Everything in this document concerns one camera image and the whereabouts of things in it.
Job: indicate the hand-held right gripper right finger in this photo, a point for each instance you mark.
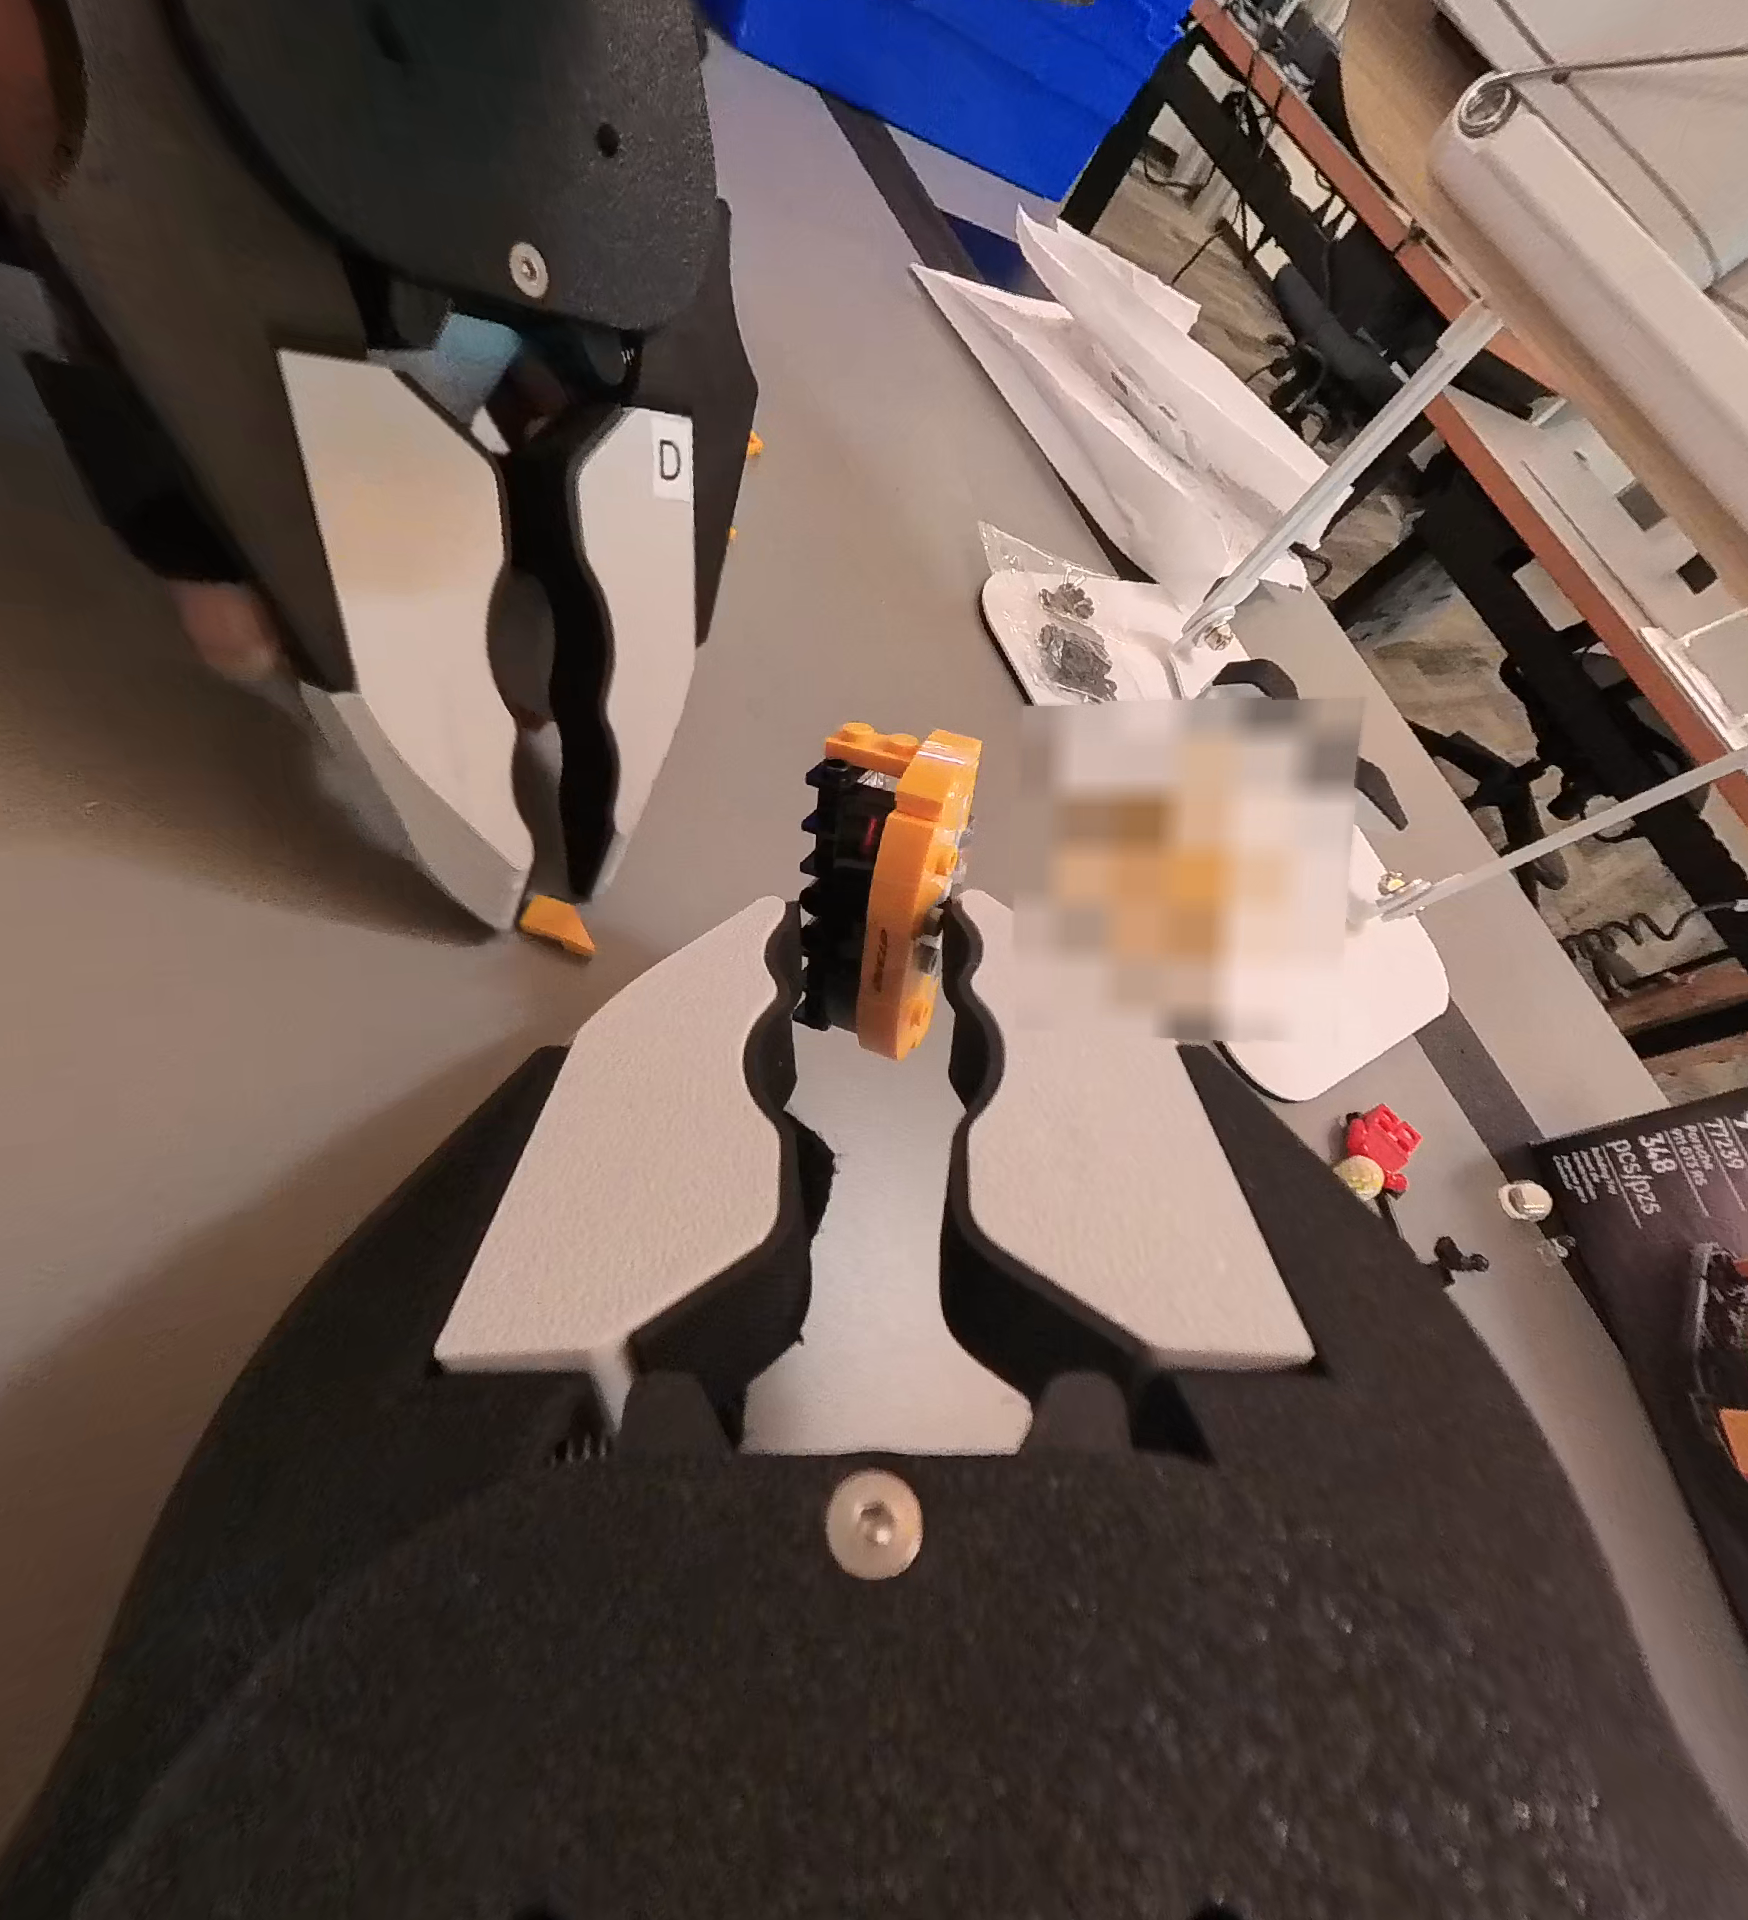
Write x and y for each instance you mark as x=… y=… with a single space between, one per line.
x=1115 y=1215

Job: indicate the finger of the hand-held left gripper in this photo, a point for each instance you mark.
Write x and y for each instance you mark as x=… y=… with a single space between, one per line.
x=396 y=599
x=647 y=599

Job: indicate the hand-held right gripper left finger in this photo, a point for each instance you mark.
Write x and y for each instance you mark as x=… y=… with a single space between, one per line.
x=633 y=1202

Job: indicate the orange lego slope piece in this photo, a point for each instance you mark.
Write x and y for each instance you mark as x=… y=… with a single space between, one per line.
x=559 y=922

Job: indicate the orange lego car section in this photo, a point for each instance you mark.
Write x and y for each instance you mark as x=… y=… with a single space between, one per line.
x=896 y=899

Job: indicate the red lego minifigure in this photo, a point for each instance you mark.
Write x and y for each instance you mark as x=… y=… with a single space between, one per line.
x=1376 y=1148

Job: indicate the black lego piece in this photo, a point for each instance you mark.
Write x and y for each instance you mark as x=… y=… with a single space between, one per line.
x=1459 y=1256

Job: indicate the white round lego piece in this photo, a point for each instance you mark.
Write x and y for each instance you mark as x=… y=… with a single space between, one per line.
x=1525 y=1202

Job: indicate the black lego set box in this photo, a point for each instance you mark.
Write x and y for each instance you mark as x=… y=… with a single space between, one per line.
x=1684 y=1319

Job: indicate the person's left hand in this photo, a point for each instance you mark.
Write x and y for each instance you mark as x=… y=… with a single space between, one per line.
x=227 y=629

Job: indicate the white book stand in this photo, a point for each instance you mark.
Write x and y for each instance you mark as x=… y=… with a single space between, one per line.
x=1353 y=1020

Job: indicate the clear bag of dark pieces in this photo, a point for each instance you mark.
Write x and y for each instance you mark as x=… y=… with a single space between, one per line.
x=1061 y=629

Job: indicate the torn white paper bag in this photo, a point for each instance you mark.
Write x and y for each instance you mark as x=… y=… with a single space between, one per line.
x=1144 y=435
x=1098 y=278

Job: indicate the blue plastic bin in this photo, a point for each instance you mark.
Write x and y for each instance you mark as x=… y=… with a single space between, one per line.
x=964 y=76

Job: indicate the black office chair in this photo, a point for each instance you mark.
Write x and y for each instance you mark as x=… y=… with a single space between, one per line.
x=1330 y=337
x=1505 y=788

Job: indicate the wooden office desk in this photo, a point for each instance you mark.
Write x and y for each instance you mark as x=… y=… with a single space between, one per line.
x=1565 y=496

